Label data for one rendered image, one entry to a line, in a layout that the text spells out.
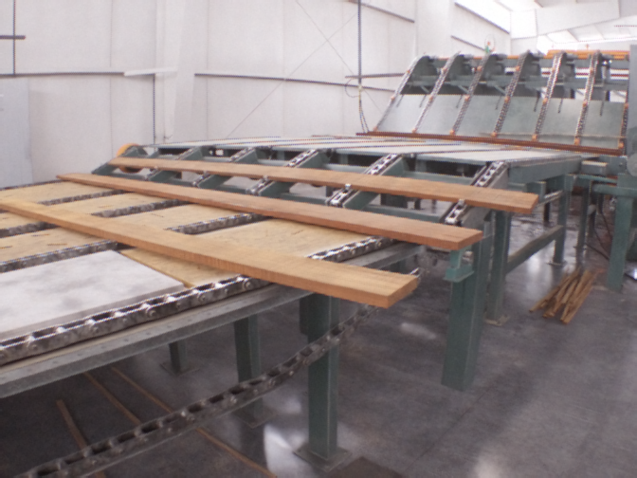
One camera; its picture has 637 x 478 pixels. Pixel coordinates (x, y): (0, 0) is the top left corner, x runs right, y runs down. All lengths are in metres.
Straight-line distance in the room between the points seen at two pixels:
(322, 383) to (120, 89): 6.51
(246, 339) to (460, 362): 0.99
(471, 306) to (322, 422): 0.85
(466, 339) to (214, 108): 6.96
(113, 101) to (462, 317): 6.37
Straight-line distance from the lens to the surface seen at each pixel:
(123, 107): 7.61
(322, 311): 1.55
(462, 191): 2.11
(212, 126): 8.46
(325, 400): 1.70
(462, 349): 2.25
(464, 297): 2.16
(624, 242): 4.09
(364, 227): 1.60
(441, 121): 7.28
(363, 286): 1.01
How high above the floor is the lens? 1.21
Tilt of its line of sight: 14 degrees down
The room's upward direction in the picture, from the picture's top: straight up
